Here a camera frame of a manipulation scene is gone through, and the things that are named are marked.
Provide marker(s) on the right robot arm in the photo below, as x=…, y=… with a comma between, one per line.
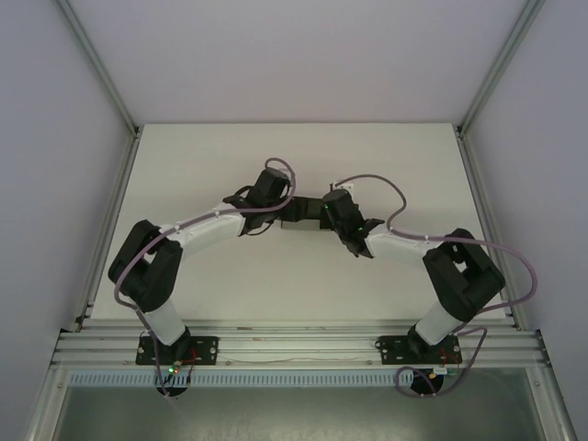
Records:
x=399, y=241

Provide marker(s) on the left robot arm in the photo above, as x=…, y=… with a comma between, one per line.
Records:
x=209, y=232

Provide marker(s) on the grey metal sheet panel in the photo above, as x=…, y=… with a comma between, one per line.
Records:
x=294, y=415

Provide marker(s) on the aluminium mounting rail beam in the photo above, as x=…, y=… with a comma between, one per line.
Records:
x=294, y=342

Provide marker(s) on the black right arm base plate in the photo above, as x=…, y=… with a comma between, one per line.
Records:
x=390, y=349

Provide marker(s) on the aluminium side rail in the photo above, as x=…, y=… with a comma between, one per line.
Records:
x=491, y=220
x=110, y=220

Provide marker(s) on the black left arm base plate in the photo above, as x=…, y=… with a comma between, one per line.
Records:
x=206, y=350

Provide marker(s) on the aluminium frame post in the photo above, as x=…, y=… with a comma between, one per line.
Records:
x=500, y=69
x=98, y=69

